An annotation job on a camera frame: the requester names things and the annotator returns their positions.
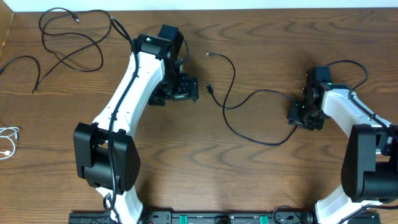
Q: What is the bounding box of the white thin cable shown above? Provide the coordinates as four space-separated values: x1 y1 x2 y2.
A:
0 126 20 161

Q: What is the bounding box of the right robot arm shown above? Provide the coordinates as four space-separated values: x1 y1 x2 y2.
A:
287 65 397 223

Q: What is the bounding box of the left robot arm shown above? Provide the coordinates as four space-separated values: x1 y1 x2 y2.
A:
69 24 199 223

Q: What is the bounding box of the black right camera cable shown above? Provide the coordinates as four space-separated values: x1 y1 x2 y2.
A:
325 59 398 224

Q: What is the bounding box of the black camera cable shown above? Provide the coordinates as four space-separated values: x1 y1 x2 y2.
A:
325 59 398 224
102 16 141 224

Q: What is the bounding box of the black left camera cable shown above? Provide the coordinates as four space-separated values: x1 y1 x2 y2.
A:
102 16 141 224

